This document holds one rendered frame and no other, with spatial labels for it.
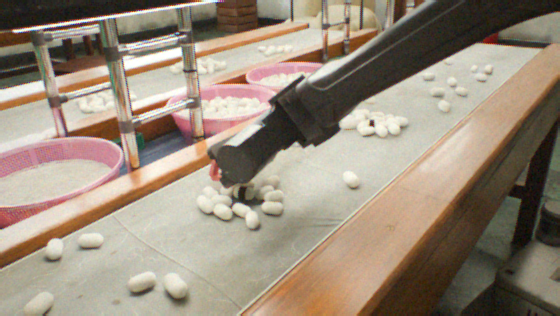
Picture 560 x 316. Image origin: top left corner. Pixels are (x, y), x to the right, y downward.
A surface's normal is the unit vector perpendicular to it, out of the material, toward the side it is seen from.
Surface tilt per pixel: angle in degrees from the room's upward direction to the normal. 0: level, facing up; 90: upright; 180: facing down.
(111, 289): 0
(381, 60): 109
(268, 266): 0
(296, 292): 0
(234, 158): 96
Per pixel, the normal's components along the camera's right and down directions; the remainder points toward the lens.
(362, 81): -0.69, 0.58
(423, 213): -0.04, -0.90
